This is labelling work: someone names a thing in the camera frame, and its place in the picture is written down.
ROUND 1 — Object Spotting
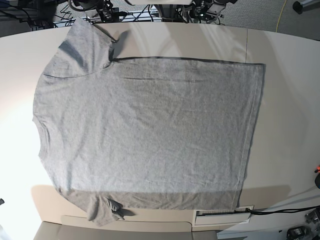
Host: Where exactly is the grey T-shirt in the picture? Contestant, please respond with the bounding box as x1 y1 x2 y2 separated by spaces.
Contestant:
33 19 265 226

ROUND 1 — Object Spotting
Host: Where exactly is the orange black object right edge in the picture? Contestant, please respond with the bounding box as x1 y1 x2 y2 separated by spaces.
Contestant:
314 165 320 173

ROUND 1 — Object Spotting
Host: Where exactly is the black device bottom right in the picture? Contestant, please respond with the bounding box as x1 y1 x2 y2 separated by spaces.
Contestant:
286 226 309 240

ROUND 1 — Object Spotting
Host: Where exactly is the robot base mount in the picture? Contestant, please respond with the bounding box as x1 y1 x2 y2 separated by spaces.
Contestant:
154 4 191 24

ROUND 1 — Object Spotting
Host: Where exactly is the white table cable grommet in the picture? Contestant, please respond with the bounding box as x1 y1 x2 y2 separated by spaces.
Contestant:
192 205 254 227

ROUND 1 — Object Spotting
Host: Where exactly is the yellow cable on floor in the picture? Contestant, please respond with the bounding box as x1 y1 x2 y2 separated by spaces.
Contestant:
275 0 287 32

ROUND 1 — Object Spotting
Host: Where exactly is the black cable at grommet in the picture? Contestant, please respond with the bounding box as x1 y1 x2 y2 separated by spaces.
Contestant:
234 206 320 216

